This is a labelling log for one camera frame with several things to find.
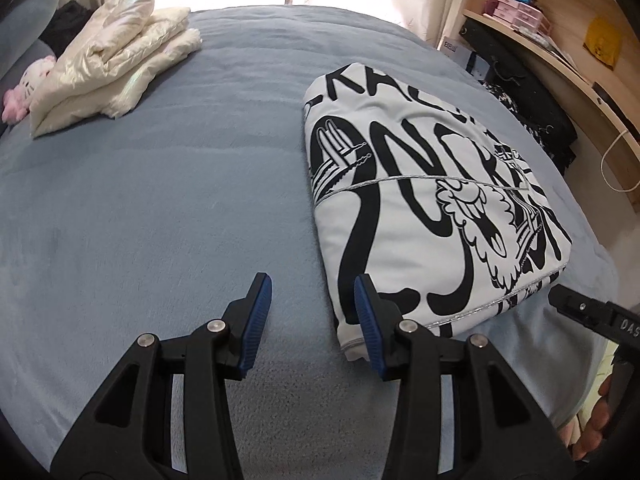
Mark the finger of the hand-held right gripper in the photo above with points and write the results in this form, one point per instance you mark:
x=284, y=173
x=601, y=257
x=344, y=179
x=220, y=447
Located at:
x=575, y=305

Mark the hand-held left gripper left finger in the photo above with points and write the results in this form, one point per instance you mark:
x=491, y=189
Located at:
x=257, y=320

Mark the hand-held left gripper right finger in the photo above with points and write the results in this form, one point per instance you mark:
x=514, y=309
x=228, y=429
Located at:
x=367, y=330

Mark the black white printed hooded jacket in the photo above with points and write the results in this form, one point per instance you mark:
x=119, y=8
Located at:
x=400, y=240

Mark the dark clothes pile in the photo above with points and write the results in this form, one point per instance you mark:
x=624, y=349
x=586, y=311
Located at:
x=525, y=95

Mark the person's right hand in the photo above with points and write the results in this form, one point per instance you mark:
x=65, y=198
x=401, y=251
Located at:
x=595, y=420

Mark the pale green cloth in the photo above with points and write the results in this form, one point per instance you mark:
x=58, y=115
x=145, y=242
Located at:
x=589, y=402

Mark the pink cloth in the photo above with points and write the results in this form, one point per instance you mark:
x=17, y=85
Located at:
x=570, y=432

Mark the blue-grey bed blanket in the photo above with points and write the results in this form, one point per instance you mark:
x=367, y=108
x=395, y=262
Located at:
x=150, y=210

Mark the black flat device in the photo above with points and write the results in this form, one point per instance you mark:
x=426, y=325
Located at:
x=612, y=102

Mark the black white patterned cloth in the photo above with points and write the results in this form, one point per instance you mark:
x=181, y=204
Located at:
x=505, y=95

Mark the stack of papers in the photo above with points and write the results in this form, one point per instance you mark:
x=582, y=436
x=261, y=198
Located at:
x=550, y=44

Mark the yellow cloth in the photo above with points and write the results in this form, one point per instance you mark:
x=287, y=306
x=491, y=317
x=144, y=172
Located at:
x=602, y=40

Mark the white cardboard box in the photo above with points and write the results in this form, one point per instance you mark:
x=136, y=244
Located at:
x=452, y=47

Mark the stack of pink boxes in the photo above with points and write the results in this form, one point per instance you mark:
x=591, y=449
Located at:
x=515, y=12

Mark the folded cream puffer jacket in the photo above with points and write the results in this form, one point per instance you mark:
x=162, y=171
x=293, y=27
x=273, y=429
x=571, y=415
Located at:
x=110, y=60

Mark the white pink cat plush toy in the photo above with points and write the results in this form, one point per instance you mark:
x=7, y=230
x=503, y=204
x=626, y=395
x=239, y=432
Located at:
x=25, y=90

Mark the black garment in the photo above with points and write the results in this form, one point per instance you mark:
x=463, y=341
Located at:
x=70, y=22

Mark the blue-grey pillow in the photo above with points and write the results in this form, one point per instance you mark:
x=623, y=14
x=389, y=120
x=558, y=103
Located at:
x=17, y=57
x=32, y=10

